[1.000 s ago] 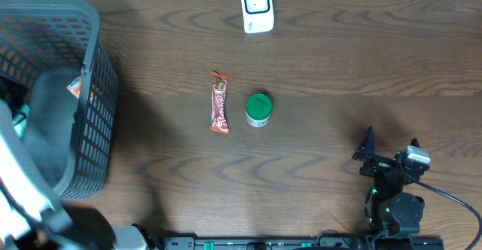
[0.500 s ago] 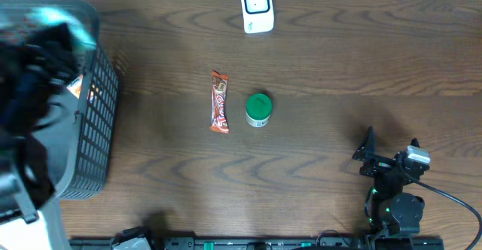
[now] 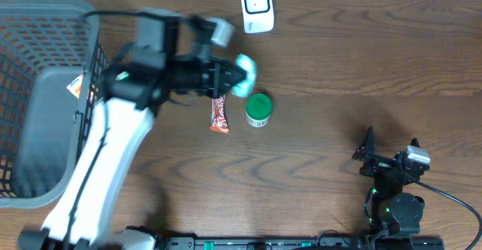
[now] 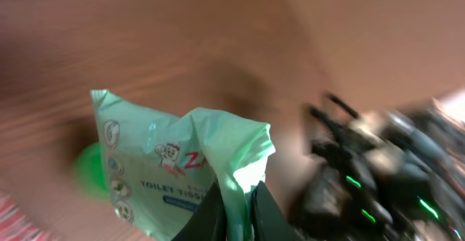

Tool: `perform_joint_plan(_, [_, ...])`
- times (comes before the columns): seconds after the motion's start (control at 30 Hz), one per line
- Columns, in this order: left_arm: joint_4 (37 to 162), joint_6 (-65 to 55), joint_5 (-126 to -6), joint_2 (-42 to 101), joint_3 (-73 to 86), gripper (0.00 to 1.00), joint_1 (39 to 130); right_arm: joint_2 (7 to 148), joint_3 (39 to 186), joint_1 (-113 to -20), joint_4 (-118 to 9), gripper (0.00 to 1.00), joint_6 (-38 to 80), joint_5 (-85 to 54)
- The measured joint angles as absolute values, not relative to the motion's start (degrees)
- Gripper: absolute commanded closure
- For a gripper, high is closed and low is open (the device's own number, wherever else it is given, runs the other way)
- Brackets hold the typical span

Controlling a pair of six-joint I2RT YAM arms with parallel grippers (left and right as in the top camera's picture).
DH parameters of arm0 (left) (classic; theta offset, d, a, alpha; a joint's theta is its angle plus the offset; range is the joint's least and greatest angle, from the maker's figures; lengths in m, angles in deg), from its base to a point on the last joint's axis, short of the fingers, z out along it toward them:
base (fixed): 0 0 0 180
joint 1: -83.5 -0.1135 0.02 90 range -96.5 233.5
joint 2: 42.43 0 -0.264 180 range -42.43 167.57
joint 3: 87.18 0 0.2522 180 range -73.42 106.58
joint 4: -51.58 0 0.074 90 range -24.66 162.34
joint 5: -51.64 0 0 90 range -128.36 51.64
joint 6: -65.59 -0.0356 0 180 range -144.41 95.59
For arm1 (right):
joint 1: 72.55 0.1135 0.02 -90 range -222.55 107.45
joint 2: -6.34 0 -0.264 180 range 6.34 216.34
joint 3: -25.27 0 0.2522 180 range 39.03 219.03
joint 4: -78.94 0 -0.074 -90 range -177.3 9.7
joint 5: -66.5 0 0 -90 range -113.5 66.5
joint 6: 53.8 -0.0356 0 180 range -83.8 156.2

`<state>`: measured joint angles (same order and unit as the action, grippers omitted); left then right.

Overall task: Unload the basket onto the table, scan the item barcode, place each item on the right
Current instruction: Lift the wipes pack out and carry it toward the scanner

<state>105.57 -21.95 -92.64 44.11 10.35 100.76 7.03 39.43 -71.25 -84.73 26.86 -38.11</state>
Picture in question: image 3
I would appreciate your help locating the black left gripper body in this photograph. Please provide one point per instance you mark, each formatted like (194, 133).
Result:
(196, 71)

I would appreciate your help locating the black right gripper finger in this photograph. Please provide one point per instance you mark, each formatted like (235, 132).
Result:
(366, 150)
(414, 142)

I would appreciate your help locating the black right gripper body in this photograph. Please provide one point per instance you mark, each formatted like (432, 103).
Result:
(380, 163)

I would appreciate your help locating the light green wet wipes pack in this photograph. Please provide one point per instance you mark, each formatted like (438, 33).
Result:
(247, 85)

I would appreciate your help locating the orange chocolate bar wrapper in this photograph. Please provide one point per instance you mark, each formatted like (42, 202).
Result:
(219, 122)

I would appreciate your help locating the orange snack packet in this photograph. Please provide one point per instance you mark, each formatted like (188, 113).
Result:
(75, 86)

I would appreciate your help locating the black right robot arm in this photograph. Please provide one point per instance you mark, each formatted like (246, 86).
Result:
(393, 212)

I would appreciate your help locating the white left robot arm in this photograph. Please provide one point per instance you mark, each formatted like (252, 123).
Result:
(171, 54)

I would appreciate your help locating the white barcode scanner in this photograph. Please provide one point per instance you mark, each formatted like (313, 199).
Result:
(258, 16)

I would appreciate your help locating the green lid jar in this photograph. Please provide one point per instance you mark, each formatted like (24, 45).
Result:
(259, 107)

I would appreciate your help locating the grey plastic basket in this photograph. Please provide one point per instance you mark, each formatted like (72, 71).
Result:
(45, 45)

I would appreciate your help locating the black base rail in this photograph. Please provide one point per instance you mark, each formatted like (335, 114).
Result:
(326, 242)

